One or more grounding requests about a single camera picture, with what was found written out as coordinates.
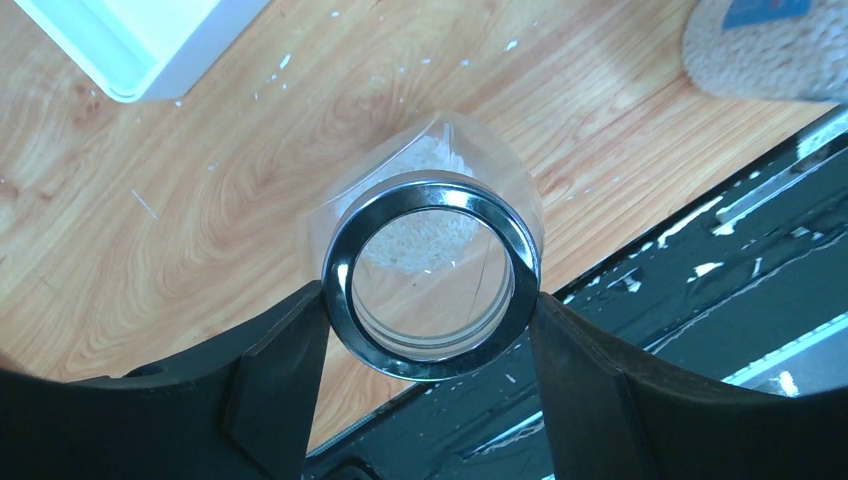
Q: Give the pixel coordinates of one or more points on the white divided tray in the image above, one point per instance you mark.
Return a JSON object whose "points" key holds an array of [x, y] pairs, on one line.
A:
{"points": [[137, 51]]}

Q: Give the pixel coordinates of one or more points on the round glass jar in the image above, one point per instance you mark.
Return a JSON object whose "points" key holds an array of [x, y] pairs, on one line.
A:
{"points": [[429, 249]]}

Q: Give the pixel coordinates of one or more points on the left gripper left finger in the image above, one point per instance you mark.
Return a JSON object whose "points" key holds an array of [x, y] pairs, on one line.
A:
{"points": [[237, 406]]}

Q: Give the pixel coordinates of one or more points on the silver lid peppercorn bottle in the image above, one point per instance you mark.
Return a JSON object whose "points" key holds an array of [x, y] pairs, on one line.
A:
{"points": [[768, 50]]}

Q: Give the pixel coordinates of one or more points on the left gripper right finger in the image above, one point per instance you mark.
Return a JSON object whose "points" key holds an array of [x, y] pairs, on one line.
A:
{"points": [[614, 411]]}

